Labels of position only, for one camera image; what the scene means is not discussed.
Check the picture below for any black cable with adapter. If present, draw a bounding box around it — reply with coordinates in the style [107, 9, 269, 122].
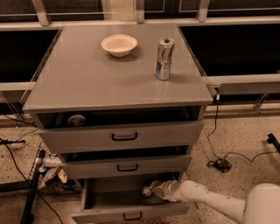
[206, 94, 278, 173]

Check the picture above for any black bar right floor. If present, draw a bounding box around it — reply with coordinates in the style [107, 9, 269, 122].
[267, 133, 280, 153]

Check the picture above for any white paper bowl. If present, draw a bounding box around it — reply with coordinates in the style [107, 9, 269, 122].
[101, 34, 137, 57]

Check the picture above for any black stand pole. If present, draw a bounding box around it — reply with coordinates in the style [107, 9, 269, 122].
[20, 150, 46, 224]

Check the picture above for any silver blue energy drink can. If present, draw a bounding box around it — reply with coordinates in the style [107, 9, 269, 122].
[156, 38, 175, 81]

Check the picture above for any grey drawer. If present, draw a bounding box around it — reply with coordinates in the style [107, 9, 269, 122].
[63, 155, 191, 179]
[72, 172, 189, 224]
[39, 121, 204, 154]

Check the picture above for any metal window railing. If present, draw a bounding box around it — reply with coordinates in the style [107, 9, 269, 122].
[0, 0, 280, 117]

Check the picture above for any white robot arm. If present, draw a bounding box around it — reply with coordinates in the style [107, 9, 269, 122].
[154, 180, 280, 224]

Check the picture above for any grey top drawer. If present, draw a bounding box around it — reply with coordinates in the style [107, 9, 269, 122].
[39, 121, 204, 154]

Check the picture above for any grey drawer cabinet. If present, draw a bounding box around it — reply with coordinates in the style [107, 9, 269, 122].
[22, 23, 214, 182]

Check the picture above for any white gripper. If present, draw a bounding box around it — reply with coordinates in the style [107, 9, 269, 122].
[153, 181, 182, 202]

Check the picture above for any grey middle drawer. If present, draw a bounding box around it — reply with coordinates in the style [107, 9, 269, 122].
[63, 155, 191, 179]

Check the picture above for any black floor cable left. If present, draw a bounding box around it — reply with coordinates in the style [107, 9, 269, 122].
[0, 137, 64, 224]

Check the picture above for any round object in top drawer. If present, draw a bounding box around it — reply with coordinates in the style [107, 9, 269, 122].
[66, 115, 86, 127]

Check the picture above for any grey bottom drawer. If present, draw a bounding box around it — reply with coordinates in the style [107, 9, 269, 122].
[72, 172, 189, 224]

